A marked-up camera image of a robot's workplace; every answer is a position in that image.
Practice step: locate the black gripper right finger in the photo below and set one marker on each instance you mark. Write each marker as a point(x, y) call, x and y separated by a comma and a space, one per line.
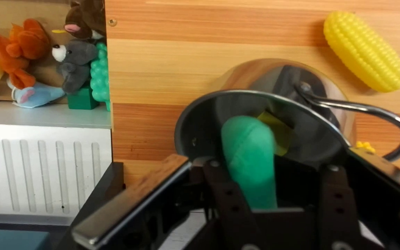
point(336, 199)

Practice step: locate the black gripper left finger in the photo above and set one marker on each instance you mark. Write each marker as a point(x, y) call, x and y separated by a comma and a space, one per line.
point(223, 195)

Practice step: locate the light green plush toy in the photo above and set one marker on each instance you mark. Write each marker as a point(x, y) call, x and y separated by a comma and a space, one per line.
point(249, 153)

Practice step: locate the grey plush mouse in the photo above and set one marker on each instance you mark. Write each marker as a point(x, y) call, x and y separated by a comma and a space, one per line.
point(75, 63)

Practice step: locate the light blue plush piece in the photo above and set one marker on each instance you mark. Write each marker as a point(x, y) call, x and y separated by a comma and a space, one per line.
point(38, 96)

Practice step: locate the brown plush animal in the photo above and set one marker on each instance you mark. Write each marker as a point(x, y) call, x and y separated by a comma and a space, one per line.
point(86, 18)

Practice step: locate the orange plush animal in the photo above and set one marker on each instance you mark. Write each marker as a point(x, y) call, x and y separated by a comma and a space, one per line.
point(21, 46)

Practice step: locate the small yellow toy piece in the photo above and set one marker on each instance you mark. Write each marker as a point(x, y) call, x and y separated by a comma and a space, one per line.
point(364, 147)

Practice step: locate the yellow-green soft toy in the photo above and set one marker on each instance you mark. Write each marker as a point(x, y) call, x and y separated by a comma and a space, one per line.
point(281, 133)

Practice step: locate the yellow lemon toy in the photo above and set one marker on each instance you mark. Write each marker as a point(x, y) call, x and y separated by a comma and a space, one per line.
point(367, 50)

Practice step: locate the green toy block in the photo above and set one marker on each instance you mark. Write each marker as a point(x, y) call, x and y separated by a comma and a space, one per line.
point(82, 100)

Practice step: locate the white toy sink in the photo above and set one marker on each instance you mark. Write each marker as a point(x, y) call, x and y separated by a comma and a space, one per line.
point(42, 161)

